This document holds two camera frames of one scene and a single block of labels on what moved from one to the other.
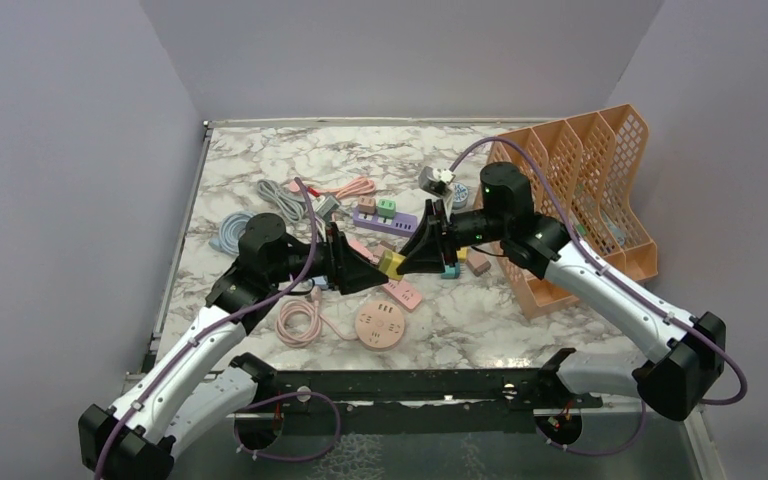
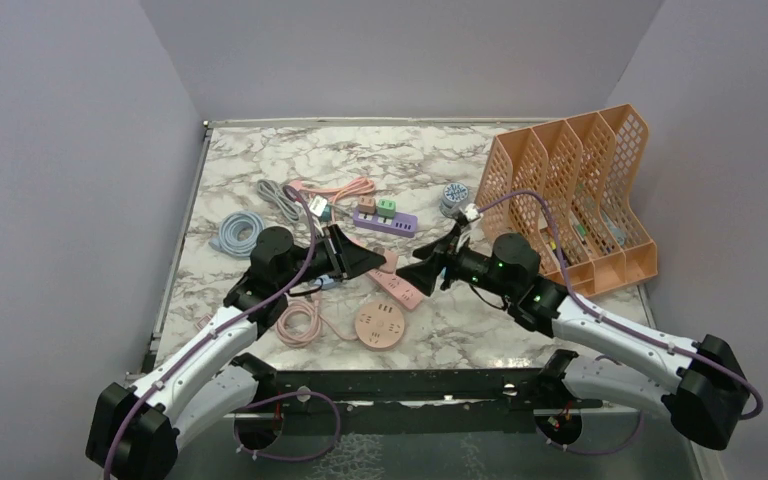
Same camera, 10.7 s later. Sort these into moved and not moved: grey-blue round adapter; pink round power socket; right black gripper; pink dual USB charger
Moved: right black gripper
Not moved: grey-blue round adapter; pink dual USB charger; pink round power socket
